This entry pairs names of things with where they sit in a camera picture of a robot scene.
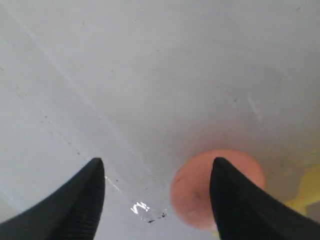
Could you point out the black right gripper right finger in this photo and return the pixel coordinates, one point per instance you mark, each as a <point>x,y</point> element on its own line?
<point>245,207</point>

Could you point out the brown egg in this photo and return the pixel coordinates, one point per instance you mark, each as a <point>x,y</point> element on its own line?
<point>190,187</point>

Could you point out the yellow plastic egg tray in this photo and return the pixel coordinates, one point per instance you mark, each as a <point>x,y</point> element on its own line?
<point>310,190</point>

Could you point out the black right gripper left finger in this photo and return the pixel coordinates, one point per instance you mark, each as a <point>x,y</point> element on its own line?
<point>72,212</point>

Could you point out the clear plastic bin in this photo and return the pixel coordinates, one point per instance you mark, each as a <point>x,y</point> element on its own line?
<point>147,84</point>

